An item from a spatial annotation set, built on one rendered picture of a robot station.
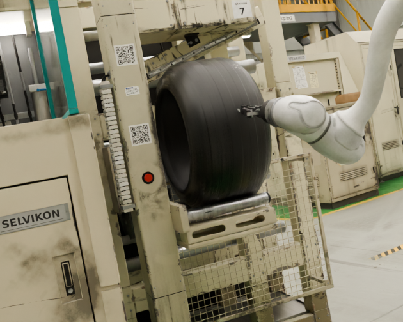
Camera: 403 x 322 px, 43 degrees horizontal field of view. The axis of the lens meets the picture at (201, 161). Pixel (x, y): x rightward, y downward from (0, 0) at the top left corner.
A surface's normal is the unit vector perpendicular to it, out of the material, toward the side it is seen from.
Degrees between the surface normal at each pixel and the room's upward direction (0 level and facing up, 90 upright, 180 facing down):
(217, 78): 49
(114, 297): 90
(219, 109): 76
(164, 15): 90
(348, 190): 90
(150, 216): 90
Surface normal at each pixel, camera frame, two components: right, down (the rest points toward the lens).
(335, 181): 0.53, -0.05
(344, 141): 0.14, 0.41
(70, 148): 0.33, -0.01
